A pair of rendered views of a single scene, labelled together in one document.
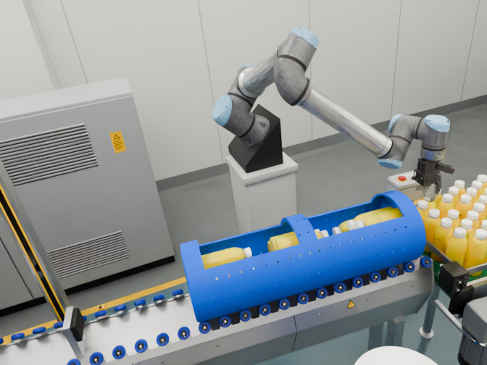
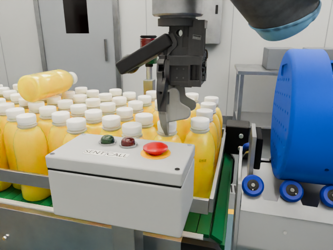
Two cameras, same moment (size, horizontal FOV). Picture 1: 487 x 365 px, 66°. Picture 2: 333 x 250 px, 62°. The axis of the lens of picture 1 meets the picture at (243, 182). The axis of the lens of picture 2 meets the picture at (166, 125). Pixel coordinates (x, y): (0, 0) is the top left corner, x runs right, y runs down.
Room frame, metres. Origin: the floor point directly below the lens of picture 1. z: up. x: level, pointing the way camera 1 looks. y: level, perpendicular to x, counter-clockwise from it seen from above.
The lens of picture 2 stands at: (1.82, -0.57, 1.26)
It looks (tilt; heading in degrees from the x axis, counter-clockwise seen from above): 18 degrees down; 207
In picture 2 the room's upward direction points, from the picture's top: straight up
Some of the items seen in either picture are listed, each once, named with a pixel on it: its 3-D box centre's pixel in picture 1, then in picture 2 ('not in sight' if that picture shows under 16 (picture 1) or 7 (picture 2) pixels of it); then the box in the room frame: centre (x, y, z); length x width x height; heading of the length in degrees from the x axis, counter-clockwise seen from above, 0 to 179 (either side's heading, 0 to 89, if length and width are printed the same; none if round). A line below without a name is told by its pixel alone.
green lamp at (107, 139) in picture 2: not in sight; (107, 139); (1.50, -0.84, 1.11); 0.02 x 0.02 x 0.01
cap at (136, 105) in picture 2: (479, 206); (135, 104); (1.23, -0.96, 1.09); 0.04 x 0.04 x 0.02
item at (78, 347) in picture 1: (77, 332); not in sight; (0.92, 0.65, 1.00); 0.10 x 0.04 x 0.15; 11
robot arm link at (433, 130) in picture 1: (435, 132); not in sight; (1.35, -0.79, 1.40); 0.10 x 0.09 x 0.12; 44
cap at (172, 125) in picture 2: not in sight; (167, 124); (1.35, -0.81, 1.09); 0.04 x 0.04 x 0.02
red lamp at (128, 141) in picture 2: not in sight; (128, 141); (1.49, -0.80, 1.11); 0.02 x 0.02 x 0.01
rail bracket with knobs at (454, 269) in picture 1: (452, 277); (236, 139); (1.00, -0.74, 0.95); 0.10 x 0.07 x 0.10; 11
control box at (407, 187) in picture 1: (410, 185); (125, 178); (1.51, -0.80, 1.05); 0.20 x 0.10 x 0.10; 101
